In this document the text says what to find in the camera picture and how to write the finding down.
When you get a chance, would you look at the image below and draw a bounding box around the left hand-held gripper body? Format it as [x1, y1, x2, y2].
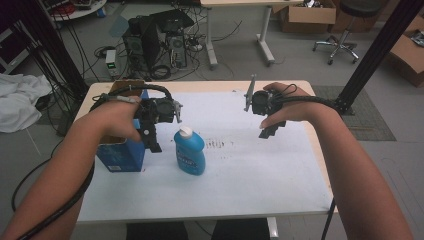
[134, 97, 184, 128]

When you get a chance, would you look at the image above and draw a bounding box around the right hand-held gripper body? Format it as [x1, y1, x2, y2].
[243, 73, 285, 118]

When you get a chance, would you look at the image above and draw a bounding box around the blue cardboard box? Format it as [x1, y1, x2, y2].
[96, 79, 150, 173]

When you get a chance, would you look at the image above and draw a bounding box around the blue bottle with white cap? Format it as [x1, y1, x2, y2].
[173, 125, 206, 177]

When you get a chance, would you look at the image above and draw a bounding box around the person's right hand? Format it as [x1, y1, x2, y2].
[259, 82, 323, 130]

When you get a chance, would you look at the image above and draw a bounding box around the person's left hand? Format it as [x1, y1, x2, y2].
[92, 96, 144, 145]

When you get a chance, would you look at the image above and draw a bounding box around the white table cover sheet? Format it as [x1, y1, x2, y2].
[77, 91, 334, 224]

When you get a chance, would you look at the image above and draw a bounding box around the small grey computer tower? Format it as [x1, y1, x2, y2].
[166, 33, 189, 70]

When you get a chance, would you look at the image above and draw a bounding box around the white desk with legs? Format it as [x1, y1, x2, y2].
[199, 0, 305, 70]

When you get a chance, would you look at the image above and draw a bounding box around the black computer tower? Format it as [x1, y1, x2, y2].
[121, 15, 162, 80]

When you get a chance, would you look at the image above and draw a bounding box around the white power supply unit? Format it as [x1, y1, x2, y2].
[104, 49, 119, 79]

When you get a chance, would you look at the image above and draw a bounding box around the grey floor mat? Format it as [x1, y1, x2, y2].
[311, 85, 398, 142]

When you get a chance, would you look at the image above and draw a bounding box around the open cardboard box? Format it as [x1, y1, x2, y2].
[279, 0, 338, 35]

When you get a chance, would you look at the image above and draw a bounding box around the black office chair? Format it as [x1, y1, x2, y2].
[311, 0, 388, 66]

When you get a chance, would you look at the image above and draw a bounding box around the round white table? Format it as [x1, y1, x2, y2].
[41, 0, 108, 22]

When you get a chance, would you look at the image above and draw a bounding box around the white cloth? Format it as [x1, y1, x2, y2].
[0, 72, 53, 134]

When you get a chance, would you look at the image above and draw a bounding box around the large cardboard box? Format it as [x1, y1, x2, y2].
[385, 15, 424, 88]

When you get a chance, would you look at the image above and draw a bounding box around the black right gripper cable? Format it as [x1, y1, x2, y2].
[273, 83, 344, 113]

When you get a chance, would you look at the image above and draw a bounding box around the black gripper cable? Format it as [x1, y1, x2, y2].
[273, 83, 344, 113]
[16, 83, 174, 240]

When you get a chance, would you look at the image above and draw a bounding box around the black post with cables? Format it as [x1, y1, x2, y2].
[16, 0, 90, 102]

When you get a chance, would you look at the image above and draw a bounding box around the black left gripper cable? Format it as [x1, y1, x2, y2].
[16, 83, 174, 240]

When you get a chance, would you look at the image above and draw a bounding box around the black aluminium frame post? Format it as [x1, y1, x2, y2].
[334, 0, 424, 115]

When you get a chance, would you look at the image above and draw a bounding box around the black floor cable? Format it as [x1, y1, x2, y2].
[11, 139, 65, 213]

